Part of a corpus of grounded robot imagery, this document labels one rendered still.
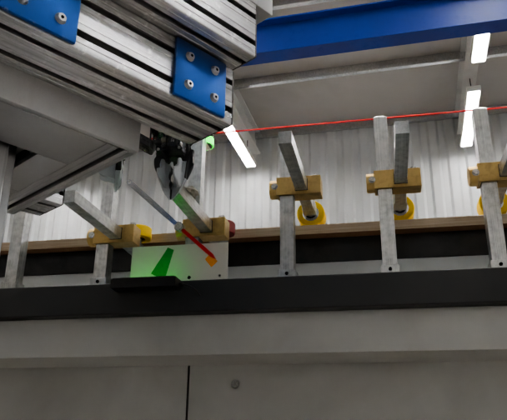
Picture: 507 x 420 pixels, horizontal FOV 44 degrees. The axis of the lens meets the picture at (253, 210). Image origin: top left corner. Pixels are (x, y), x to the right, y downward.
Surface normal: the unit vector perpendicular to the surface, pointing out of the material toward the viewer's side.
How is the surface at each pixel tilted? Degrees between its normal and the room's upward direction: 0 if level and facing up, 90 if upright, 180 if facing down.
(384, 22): 90
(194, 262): 90
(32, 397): 90
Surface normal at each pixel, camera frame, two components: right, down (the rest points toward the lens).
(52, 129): -0.01, 0.93
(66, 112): 0.72, -0.24
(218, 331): -0.20, -0.35
